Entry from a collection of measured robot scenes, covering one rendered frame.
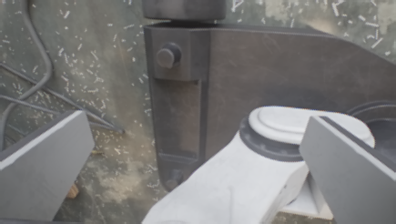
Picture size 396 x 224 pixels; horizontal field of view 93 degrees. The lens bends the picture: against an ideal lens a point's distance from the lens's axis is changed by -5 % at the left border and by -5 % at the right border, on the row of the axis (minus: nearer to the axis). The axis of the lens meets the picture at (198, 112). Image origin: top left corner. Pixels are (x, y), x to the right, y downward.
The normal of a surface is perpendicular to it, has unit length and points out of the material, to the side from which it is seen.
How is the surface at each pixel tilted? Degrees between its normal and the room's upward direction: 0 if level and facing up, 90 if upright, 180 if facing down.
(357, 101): 0
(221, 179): 90
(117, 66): 0
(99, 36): 0
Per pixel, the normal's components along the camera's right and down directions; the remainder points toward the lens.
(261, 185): 0.02, -0.88
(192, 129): -0.21, 0.47
